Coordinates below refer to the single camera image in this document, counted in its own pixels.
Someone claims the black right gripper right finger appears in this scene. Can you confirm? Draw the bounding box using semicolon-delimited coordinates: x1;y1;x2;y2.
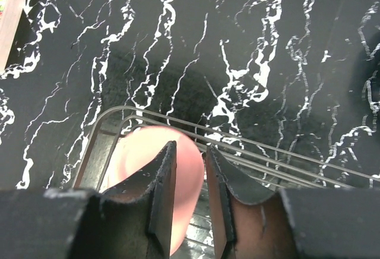
206;146;379;258

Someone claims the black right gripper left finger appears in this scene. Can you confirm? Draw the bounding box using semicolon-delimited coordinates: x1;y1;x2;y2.
1;141;176;258

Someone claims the pink plastic cup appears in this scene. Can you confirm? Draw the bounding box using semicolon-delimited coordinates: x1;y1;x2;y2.
106;125;204;254

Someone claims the orange green paperback book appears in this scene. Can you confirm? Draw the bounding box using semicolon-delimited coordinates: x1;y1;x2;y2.
1;0;26;74

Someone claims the wire dish rack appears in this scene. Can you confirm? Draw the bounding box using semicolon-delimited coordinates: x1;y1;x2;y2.
71;106;380;259

